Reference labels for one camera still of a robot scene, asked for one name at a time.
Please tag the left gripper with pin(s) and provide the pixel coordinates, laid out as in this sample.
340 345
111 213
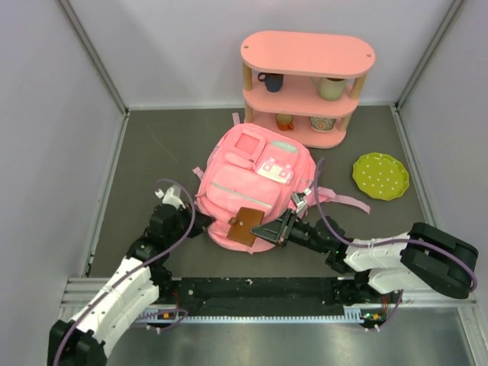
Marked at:
203 222

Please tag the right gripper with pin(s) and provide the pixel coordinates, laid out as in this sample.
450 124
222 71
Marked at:
280 229

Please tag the brown leather wallet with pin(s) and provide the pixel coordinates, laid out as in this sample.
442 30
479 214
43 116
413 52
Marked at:
241 224

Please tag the pink student backpack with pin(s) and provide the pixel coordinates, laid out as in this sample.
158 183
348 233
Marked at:
256 168

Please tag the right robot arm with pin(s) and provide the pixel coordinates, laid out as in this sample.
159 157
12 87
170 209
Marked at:
423 258

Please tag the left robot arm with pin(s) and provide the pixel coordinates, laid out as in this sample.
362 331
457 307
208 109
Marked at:
140 280

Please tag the orange cup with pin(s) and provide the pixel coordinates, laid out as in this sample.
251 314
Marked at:
284 122

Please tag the patterned flower-shaped bowl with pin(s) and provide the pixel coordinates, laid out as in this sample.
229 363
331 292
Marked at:
322 124

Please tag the green polka dot plate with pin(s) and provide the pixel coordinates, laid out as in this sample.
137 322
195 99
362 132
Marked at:
380 176

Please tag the pink three-tier wooden shelf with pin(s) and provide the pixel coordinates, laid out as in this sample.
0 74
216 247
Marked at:
299 56

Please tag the dark blue mug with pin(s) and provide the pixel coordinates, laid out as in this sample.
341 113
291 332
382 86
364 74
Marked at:
273 81

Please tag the beige ceramic mug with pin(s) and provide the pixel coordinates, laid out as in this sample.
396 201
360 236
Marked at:
329 89

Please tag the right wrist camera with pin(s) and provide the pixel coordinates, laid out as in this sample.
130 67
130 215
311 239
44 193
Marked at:
299 200

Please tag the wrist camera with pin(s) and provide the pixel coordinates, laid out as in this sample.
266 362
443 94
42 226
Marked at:
171 196
299 200

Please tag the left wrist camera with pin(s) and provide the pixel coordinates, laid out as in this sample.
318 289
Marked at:
171 196

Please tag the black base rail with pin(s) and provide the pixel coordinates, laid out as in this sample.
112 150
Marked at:
270 296

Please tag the white cable duct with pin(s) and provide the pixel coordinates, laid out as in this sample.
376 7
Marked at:
349 315

